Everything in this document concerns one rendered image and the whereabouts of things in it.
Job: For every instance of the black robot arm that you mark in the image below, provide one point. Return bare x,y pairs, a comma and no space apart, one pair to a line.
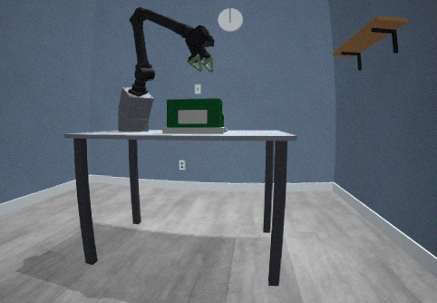
200,33

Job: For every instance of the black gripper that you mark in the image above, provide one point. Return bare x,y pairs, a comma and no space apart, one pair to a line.
197,57

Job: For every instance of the green bottle crate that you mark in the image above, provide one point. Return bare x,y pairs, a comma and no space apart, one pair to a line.
195,113

